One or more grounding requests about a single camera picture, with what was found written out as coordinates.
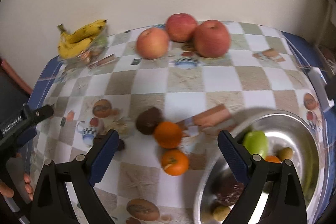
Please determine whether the checkered printed tablecloth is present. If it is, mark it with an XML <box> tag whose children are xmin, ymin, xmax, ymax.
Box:
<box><xmin>30</xmin><ymin>22</ymin><xmax>322</xmax><ymax>223</ymax></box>

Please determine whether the wooden chair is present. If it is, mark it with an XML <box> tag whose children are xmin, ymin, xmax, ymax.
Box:
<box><xmin>1</xmin><ymin>59</ymin><xmax>33</xmax><ymax>95</ymax></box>

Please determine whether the orange in bowl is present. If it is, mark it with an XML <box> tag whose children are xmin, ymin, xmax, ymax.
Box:
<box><xmin>265</xmin><ymin>155</ymin><xmax>282</xmax><ymax>164</ymax></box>

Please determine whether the orange upper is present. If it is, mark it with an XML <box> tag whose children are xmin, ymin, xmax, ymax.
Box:
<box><xmin>153</xmin><ymin>121</ymin><xmax>183</xmax><ymax>149</ymax></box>

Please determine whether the small yellow-green kiwi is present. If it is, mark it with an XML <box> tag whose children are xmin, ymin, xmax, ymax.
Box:
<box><xmin>212</xmin><ymin>205</ymin><xmax>231</xmax><ymax>222</ymax></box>

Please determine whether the elongated brown avocado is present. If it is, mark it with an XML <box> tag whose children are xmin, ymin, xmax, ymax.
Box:
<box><xmin>94</xmin><ymin>134</ymin><xmax>127</xmax><ymax>152</ymax></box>

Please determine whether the kiwi in bowl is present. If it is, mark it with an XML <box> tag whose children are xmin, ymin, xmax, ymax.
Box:
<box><xmin>277</xmin><ymin>147</ymin><xmax>294</xmax><ymax>162</ymax></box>

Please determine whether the clear plastic fruit container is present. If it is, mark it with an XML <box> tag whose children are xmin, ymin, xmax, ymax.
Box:
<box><xmin>58</xmin><ymin>27</ymin><xmax>108</xmax><ymax>66</ymax></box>

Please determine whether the orange lower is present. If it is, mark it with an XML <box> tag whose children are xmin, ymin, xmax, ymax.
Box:
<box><xmin>161</xmin><ymin>149</ymin><xmax>189</xmax><ymax>176</ymax></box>

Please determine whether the white device on table edge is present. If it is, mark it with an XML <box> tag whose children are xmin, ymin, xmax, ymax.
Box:
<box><xmin>307</xmin><ymin>67</ymin><xmax>334</xmax><ymax>113</ymax></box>

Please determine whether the red apple near edge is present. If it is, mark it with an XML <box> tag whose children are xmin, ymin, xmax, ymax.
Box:
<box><xmin>194</xmin><ymin>20</ymin><xmax>231</xmax><ymax>59</ymax></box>

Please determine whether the person's left hand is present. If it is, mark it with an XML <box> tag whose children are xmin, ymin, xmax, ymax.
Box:
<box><xmin>0</xmin><ymin>152</ymin><xmax>34</xmax><ymax>202</ymax></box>

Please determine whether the pale orange-red apple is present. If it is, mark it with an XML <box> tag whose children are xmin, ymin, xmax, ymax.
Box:
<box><xmin>135</xmin><ymin>27</ymin><xmax>169</xmax><ymax>60</ymax></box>

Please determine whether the green apple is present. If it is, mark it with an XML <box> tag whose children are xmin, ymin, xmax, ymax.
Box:
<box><xmin>243</xmin><ymin>131</ymin><xmax>268</xmax><ymax>159</ymax></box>

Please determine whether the yellow banana bunch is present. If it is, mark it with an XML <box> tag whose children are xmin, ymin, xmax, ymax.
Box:
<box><xmin>58</xmin><ymin>19</ymin><xmax>107</xmax><ymax>59</ymax></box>

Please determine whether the round brown avocado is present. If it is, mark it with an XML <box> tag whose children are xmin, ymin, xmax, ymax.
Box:
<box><xmin>135</xmin><ymin>107</ymin><xmax>163</xmax><ymax>135</ymax></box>

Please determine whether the dark red apple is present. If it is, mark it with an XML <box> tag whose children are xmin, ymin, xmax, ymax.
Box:
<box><xmin>165</xmin><ymin>13</ymin><xmax>198</xmax><ymax>43</ymax></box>

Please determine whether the silver metal bowl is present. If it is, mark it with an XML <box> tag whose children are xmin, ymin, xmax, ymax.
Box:
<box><xmin>193</xmin><ymin>110</ymin><xmax>324</xmax><ymax>223</ymax></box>

